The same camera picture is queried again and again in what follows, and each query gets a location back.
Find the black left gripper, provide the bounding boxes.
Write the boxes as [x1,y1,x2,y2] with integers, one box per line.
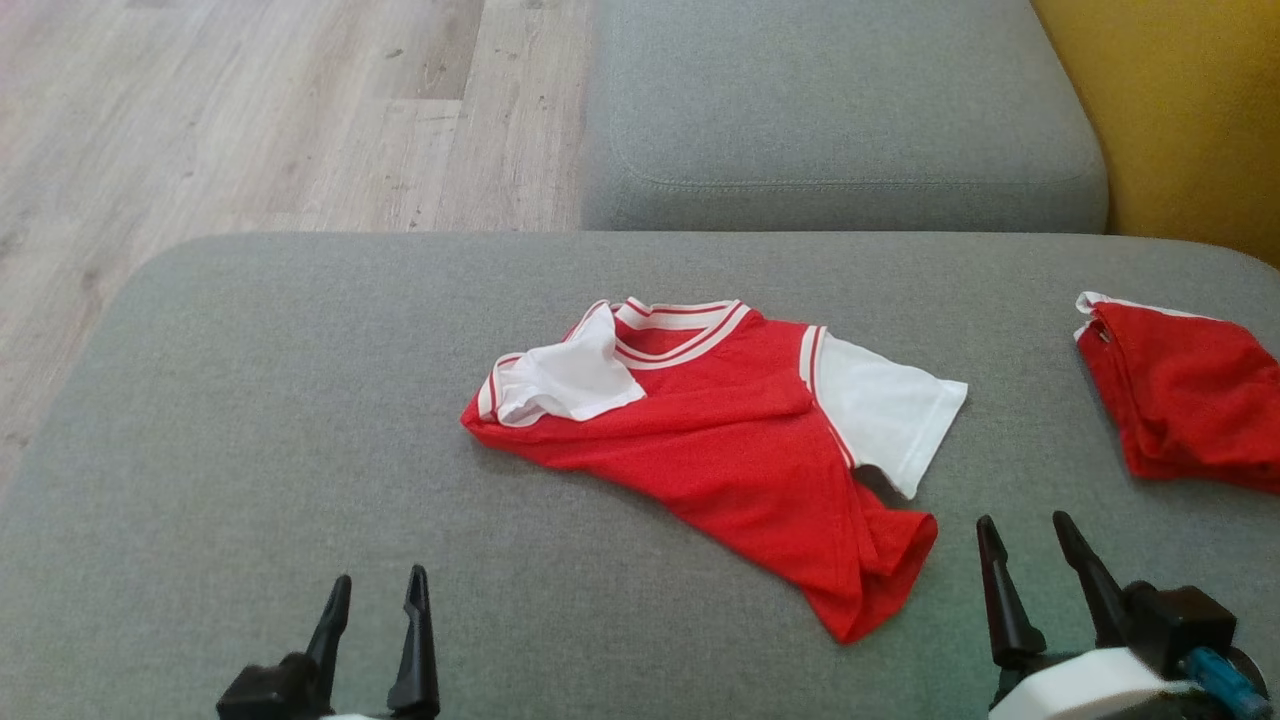
[217,565,441,720]

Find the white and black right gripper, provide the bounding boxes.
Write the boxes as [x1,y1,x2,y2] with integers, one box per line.
[977,511,1271,720]

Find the red jersey with white sleeves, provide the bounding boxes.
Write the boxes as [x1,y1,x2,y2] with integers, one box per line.
[460,296,969,646]

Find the red shorts with white stripe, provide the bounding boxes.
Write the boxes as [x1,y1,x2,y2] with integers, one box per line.
[1073,290,1280,496]

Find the large grey sofa chaise seat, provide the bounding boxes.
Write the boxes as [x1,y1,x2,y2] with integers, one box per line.
[0,232,1280,720]

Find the large yellow sofa back cushion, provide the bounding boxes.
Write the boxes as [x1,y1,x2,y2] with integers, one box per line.
[1030,0,1280,269]

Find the grey sofa seat cushion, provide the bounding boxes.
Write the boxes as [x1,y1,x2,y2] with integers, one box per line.
[582,0,1109,234]

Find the blue cable plug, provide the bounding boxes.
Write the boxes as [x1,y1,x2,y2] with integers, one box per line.
[1180,647,1271,720]

